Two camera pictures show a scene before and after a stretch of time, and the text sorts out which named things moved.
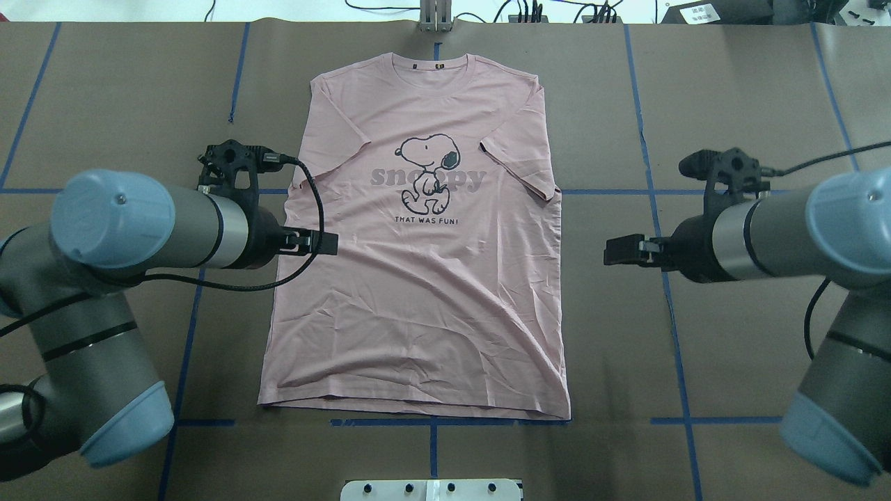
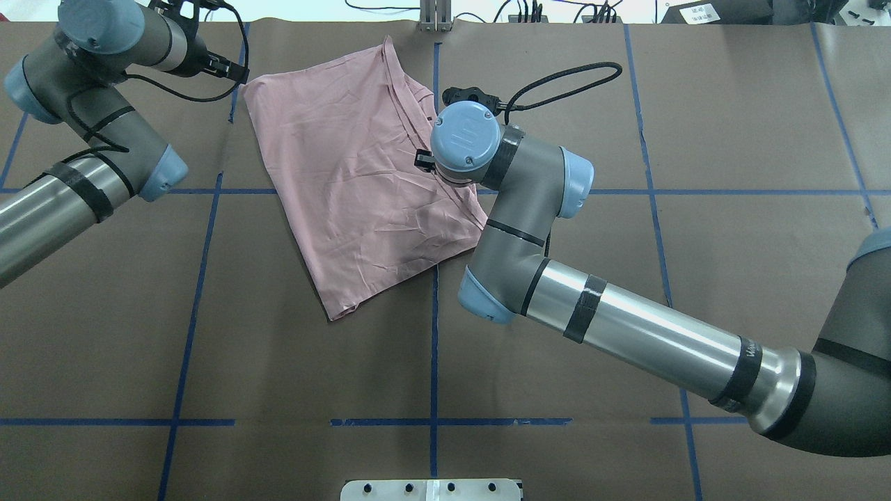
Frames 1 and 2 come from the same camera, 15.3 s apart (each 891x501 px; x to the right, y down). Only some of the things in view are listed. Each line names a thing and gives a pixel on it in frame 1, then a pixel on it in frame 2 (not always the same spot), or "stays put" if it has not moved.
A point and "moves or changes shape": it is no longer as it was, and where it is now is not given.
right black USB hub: [587, 18] stays put
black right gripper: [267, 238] → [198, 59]
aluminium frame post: [435, 15] stays put
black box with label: [722, 12] stays put
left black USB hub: [514, 19] stays put
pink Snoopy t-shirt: [446, 296] moves or changes shape
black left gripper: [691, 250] → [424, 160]
